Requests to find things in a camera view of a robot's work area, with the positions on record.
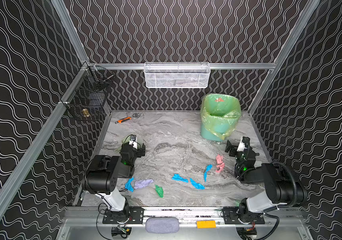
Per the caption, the white wire basket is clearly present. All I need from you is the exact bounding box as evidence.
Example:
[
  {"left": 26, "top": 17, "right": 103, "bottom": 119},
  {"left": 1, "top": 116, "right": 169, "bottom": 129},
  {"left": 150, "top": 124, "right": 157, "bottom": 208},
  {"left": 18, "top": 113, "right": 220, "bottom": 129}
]
[{"left": 144, "top": 62, "right": 211, "bottom": 89}]

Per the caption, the orange utility knife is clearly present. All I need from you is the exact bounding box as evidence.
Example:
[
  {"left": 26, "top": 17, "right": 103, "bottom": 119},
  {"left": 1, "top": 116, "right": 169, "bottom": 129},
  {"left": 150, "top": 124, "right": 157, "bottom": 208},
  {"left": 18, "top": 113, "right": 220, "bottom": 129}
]
[{"left": 115, "top": 116, "right": 135, "bottom": 124}]

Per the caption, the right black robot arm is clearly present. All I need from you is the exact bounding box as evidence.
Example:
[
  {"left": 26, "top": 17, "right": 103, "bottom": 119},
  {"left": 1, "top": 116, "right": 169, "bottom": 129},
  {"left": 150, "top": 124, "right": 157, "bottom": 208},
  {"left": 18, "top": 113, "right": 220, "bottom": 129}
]
[{"left": 225, "top": 137, "right": 308, "bottom": 224}]

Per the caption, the brass object in basket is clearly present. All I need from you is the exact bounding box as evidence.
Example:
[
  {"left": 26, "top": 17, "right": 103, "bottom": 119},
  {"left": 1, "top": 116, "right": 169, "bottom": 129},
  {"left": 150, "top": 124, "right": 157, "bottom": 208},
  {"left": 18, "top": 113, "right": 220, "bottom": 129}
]
[{"left": 82, "top": 109, "right": 90, "bottom": 118}]

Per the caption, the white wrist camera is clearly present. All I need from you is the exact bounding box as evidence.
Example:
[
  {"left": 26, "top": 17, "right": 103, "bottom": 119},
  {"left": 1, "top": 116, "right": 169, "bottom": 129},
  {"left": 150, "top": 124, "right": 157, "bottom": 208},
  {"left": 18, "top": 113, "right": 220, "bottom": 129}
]
[
  {"left": 237, "top": 141, "right": 246, "bottom": 152},
  {"left": 129, "top": 135, "right": 138, "bottom": 149}
]

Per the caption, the yellow block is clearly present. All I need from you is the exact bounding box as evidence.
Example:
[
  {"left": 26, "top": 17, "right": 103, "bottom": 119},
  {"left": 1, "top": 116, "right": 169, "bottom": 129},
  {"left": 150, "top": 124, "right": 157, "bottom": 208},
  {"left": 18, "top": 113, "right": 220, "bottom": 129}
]
[{"left": 196, "top": 220, "right": 216, "bottom": 229}]

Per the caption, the pink paper scrap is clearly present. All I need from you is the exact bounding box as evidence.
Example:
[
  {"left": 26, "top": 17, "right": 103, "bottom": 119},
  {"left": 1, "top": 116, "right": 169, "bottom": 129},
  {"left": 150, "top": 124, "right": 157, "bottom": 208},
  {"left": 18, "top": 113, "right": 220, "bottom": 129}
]
[{"left": 216, "top": 154, "right": 225, "bottom": 173}]

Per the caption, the green paper scrap front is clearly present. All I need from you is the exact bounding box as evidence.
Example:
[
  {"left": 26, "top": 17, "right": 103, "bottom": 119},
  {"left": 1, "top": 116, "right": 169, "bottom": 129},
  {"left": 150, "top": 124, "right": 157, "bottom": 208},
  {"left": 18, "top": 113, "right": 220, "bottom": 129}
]
[{"left": 155, "top": 185, "right": 164, "bottom": 198}]

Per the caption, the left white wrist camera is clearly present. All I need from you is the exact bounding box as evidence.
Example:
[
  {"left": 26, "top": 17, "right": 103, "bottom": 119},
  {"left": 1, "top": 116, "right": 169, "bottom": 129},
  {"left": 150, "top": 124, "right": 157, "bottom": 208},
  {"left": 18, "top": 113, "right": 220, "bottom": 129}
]
[{"left": 129, "top": 135, "right": 138, "bottom": 149}]

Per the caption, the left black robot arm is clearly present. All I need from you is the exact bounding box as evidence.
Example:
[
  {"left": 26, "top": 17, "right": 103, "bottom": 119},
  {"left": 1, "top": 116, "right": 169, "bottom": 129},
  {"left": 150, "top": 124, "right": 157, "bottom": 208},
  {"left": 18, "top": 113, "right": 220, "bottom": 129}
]
[{"left": 82, "top": 140, "right": 146, "bottom": 225}]

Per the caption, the black wire basket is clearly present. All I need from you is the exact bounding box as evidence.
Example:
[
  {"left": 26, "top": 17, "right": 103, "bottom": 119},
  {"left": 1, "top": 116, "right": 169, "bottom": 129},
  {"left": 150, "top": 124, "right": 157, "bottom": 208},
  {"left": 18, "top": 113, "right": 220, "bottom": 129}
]
[{"left": 61, "top": 62, "right": 116, "bottom": 123}]

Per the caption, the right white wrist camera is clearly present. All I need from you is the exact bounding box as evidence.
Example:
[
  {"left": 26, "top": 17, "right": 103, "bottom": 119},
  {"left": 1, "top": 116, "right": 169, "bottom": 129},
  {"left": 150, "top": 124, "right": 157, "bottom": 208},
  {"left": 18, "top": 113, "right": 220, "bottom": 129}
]
[{"left": 237, "top": 141, "right": 246, "bottom": 152}]

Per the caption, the green bin with bag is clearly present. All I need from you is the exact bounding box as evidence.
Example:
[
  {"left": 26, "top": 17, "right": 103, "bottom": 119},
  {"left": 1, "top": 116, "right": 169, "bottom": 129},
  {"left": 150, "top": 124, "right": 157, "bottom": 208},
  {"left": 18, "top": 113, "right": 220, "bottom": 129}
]
[{"left": 200, "top": 94, "right": 242, "bottom": 142}]

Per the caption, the purple paper scrap left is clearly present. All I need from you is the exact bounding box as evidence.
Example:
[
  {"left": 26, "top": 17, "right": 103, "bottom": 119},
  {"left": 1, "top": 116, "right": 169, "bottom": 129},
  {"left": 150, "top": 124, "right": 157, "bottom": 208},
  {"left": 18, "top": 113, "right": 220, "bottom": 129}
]
[{"left": 134, "top": 179, "right": 154, "bottom": 190}]

